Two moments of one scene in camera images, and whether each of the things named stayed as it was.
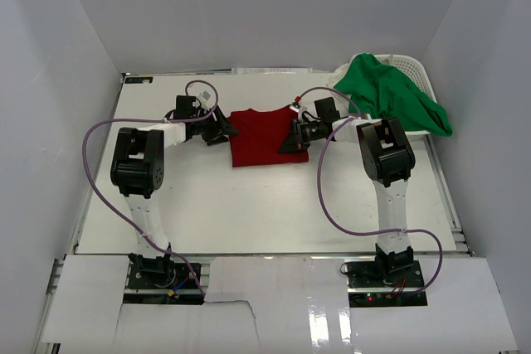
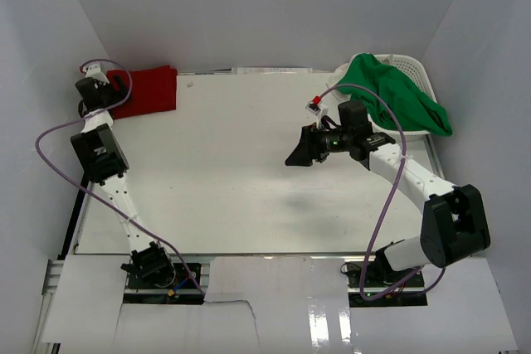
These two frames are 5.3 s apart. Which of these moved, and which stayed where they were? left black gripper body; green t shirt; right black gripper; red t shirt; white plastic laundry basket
Moved: red t shirt; right black gripper; left black gripper body
Stayed: green t shirt; white plastic laundry basket
